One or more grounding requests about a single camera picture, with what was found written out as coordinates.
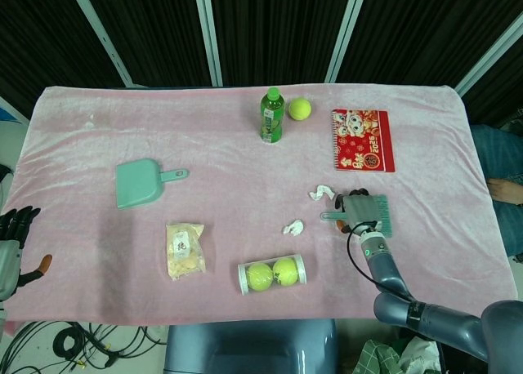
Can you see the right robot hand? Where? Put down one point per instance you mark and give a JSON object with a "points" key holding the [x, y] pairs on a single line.
{"points": [[361, 210]]}

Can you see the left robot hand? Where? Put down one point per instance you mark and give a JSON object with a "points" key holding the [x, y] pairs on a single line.
{"points": [[8, 259]]}

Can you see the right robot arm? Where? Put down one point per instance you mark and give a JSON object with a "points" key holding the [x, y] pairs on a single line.
{"points": [[433, 313]]}

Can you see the printed packed tennis ball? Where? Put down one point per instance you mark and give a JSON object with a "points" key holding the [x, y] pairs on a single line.
{"points": [[285, 272]]}

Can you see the loose yellow tennis ball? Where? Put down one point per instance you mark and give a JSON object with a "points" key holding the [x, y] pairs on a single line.
{"points": [[300, 109]]}

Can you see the plain packed tennis ball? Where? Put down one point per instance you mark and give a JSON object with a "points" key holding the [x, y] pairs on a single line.
{"points": [[259, 277]]}

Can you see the clear tennis ball tube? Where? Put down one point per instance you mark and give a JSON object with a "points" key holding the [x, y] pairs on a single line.
{"points": [[243, 280]]}

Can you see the red spiral calendar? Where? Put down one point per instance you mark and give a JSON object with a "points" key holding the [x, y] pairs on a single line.
{"points": [[363, 141]]}

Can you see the pink plush tablecloth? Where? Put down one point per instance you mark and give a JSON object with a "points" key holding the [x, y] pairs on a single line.
{"points": [[245, 186]]}

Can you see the green drink bottle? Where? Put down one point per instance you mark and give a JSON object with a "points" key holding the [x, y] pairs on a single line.
{"points": [[271, 123]]}

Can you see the seated person in jeans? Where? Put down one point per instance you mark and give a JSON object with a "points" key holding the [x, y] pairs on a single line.
{"points": [[498, 153]]}

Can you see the green checked cloth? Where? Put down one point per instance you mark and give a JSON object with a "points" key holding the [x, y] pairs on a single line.
{"points": [[376, 359]]}

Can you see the green plastic dustpan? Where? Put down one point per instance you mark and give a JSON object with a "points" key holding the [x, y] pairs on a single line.
{"points": [[139, 184]]}

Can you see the white crumpled cloth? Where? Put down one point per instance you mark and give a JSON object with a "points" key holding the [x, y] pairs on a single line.
{"points": [[418, 355]]}

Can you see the clear snack bag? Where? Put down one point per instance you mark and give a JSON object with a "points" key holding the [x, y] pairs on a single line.
{"points": [[184, 251]]}

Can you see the blue-grey robot torso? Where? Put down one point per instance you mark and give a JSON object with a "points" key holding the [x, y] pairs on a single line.
{"points": [[245, 345]]}

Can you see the black pleated curtain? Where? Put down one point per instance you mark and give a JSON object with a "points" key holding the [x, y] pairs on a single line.
{"points": [[278, 31]]}

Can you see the white frame post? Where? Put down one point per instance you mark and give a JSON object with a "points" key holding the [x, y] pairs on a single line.
{"points": [[486, 59], [102, 35], [345, 31], [209, 35]]}

